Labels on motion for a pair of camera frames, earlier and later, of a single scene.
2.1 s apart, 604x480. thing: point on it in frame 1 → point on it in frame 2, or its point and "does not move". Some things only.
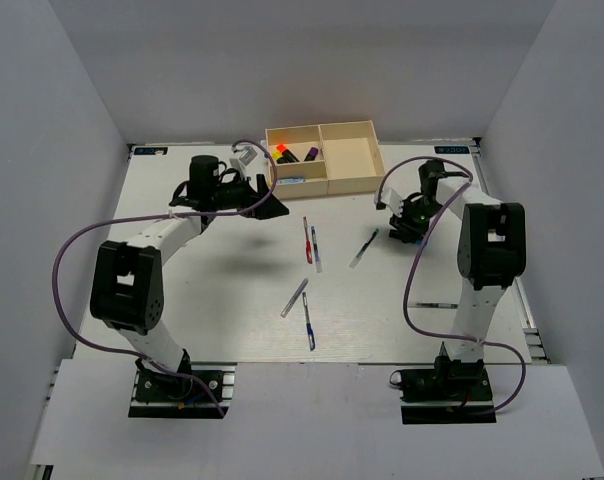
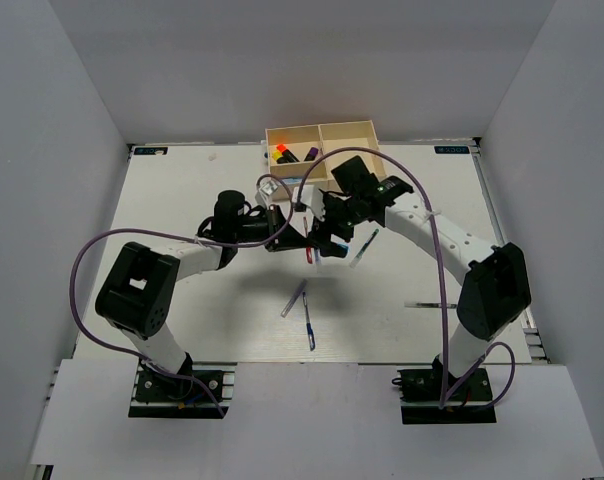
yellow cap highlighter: [278, 157] does not move
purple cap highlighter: [311, 154] does not move
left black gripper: [269, 208] → [274, 220]
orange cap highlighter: [287, 153] does not move
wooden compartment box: [325, 158] does not move
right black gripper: [406, 228] → [322, 231]
